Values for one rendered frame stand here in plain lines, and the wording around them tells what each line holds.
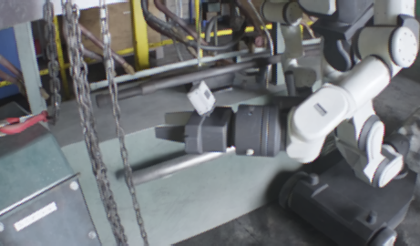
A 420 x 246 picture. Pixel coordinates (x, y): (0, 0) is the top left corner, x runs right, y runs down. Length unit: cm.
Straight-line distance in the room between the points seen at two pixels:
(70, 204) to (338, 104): 53
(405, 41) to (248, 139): 36
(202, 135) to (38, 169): 32
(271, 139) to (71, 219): 42
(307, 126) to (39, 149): 49
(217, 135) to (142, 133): 63
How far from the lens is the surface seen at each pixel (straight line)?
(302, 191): 150
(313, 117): 53
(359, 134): 118
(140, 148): 118
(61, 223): 69
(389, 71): 66
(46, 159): 66
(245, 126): 54
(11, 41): 363
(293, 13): 106
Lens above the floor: 112
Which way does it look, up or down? 27 degrees down
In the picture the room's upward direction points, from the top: 3 degrees counter-clockwise
